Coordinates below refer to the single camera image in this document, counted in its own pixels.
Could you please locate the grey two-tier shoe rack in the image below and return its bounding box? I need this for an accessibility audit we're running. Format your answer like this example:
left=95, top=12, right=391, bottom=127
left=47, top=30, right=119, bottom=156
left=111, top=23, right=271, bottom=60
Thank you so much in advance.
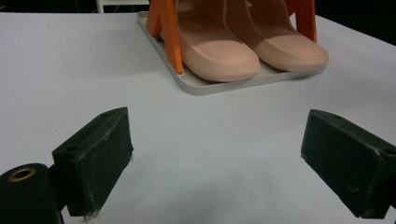
left=136, top=0, right=327, bottom=96

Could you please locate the white desk frame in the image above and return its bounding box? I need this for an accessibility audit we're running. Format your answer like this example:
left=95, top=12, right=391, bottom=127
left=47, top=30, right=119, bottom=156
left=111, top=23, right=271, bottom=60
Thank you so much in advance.
left=95, top=0, right=151, bottom=14

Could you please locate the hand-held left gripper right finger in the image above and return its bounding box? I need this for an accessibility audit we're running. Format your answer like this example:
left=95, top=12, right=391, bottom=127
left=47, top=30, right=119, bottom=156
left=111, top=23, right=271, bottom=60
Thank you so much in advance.
left=300, top=108, right=396, bottom=219

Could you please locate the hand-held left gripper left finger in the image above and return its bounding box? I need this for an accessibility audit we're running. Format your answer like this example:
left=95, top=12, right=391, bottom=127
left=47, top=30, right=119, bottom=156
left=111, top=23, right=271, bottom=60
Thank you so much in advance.
left=51, top=106, right=134, bottom=218

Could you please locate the pink slide slipper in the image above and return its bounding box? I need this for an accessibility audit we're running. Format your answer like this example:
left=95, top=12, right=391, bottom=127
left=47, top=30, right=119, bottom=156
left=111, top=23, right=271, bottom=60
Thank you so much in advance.
left=174, top=0, right=262, bottom=83
left=225, top=0, right=330, bottom=73

